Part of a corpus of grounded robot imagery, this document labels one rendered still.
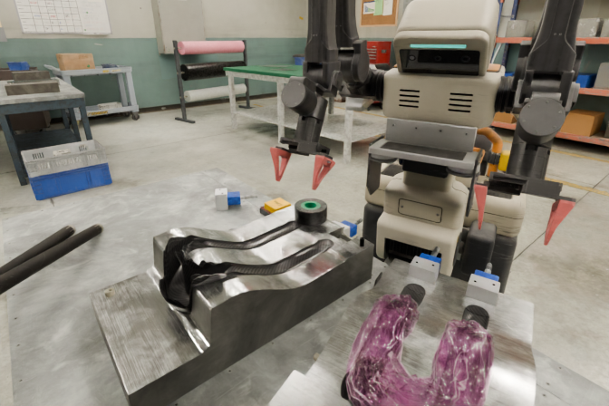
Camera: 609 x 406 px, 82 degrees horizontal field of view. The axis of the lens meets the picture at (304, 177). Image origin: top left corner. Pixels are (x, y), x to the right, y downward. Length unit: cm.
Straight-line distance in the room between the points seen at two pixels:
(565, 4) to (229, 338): 73
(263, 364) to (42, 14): 657
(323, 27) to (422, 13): 26
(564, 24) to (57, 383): 96
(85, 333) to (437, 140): 86
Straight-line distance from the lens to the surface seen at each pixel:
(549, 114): 62
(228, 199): 112
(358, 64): 90
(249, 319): 62
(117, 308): 73
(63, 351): 79
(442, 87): 94
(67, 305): 89
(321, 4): 81
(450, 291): 75
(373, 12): 752
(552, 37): 70
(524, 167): 67
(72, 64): 636
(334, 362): 56
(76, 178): 375
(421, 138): 96
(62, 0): 696
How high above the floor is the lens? 130
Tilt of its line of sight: 22 degrees down
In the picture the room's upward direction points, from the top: straight up
